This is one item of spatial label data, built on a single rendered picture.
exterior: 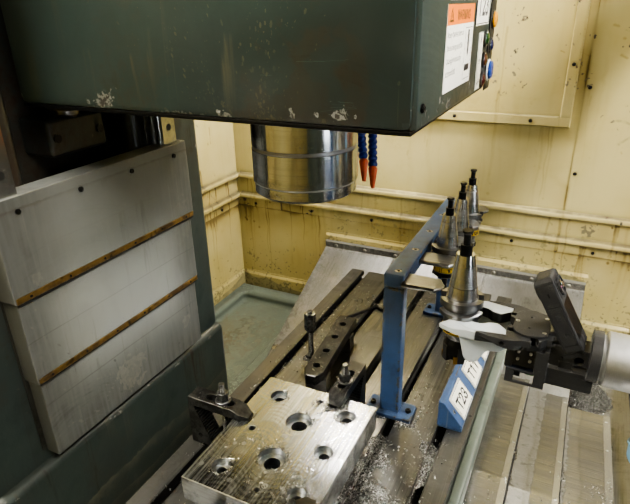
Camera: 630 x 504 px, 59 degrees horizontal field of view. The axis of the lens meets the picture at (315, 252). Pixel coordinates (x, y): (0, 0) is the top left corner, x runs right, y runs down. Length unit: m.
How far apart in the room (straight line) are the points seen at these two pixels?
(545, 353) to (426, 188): 1.15
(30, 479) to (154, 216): 0.56
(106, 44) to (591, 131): 1.33
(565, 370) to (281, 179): 0.47
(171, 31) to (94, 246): 0.49
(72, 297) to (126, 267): 0.14
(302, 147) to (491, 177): 1.13
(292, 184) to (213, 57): 0.20
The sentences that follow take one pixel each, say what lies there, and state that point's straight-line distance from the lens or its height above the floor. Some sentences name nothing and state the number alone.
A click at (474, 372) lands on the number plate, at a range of 1.30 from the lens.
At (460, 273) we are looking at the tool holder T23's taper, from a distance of 0.80.
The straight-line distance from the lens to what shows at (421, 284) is 1.02.
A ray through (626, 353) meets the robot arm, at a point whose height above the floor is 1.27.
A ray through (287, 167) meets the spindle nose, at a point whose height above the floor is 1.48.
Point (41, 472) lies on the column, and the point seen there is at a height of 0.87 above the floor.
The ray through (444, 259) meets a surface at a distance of 1.13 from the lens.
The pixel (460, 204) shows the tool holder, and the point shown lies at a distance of 1.24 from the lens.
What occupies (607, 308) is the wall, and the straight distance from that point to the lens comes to 1.96.
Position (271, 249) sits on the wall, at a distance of 2.23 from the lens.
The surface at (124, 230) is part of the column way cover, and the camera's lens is 1.17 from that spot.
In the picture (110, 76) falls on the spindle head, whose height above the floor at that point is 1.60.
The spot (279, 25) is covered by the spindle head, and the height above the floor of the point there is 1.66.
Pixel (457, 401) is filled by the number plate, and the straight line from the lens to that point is 1.20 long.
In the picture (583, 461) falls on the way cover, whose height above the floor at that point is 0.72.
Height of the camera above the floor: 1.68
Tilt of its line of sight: 24 degrees down
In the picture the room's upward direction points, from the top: 1 degrees counter-clockwise
